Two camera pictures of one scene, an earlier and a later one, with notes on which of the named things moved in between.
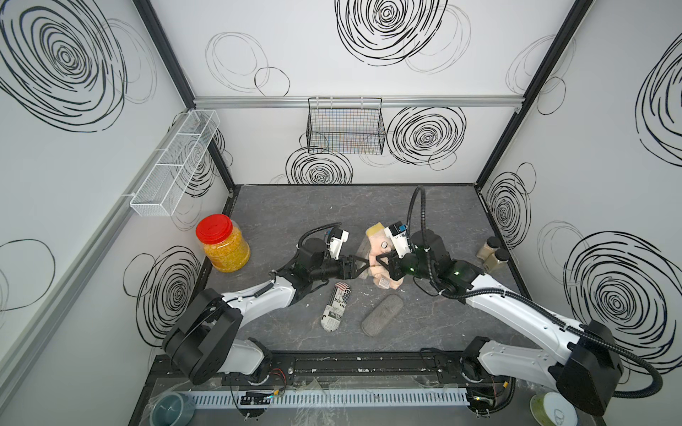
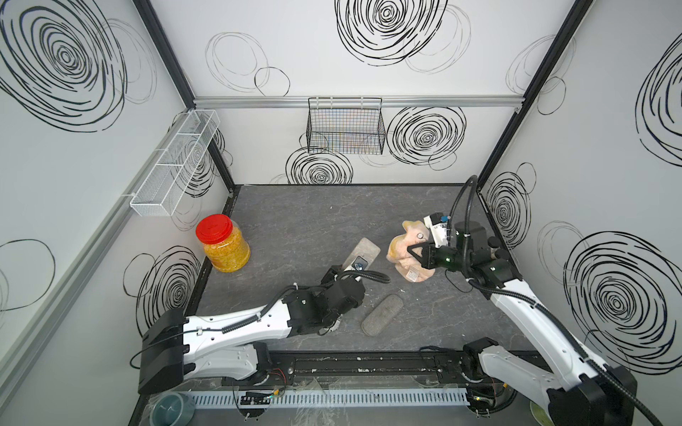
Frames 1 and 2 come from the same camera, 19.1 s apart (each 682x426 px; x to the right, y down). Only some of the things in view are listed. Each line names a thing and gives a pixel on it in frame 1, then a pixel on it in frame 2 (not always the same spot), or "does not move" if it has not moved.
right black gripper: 393,264 → 426,255
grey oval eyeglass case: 384,312 does not move
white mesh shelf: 166,181 does not move
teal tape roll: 171,409 does not move
